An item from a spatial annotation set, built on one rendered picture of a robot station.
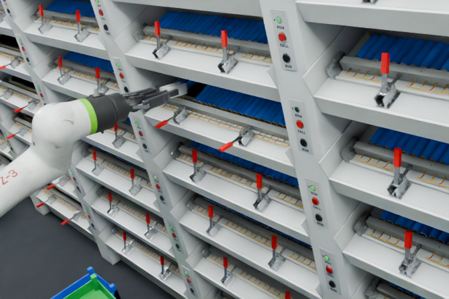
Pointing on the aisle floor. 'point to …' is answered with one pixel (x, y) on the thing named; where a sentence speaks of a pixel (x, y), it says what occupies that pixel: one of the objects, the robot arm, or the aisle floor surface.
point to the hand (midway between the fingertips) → (173, 90)
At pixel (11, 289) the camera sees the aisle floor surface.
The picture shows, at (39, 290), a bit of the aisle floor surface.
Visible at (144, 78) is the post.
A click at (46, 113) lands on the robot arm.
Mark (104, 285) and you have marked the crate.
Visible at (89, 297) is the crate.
